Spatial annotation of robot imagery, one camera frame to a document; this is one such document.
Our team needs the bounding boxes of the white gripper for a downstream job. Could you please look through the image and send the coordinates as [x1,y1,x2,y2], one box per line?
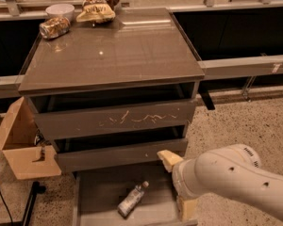
[157,150,200,221]

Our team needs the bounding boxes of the blue plastic bottle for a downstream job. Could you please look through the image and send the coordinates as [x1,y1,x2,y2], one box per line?
[117,181,149,218]

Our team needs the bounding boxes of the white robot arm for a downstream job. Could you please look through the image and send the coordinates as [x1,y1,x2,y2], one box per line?
[158,144,283,221]

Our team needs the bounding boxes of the grey middle drawer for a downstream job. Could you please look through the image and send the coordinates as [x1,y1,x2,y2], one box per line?
[55,125,188,172]

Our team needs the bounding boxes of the grey drawer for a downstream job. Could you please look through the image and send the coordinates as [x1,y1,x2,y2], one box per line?
[72,161,198,226]
[55,125,188,172]
[30,82,198,140]

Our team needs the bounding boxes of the grey bottom drawer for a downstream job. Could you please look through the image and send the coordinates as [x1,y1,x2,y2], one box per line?
[72,161,198,226]

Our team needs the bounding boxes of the grey drawer cabinet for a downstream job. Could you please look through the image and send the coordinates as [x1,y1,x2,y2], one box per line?
[18,7,206,226]

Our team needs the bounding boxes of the grey top drawer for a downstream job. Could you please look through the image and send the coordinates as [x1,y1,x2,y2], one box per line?
[30,82,198,140]

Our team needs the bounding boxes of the black stand leg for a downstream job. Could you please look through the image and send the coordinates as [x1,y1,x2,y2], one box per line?
[21,181,46,226]

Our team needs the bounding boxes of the open cardboard box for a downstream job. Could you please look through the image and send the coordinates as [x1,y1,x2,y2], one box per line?
[0,97,61,180]

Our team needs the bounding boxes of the yellow chip bag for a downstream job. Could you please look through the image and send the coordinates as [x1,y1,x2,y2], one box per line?
[76,4,115,24]

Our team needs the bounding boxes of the crushed soda can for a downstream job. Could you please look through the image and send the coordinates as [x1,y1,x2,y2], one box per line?
[39,17,71,40]

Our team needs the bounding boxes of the white bowl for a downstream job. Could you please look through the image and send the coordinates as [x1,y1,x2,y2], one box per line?
[45,4,75,22]

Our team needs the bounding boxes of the black cable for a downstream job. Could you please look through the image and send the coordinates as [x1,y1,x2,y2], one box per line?
[0,156,15,226]

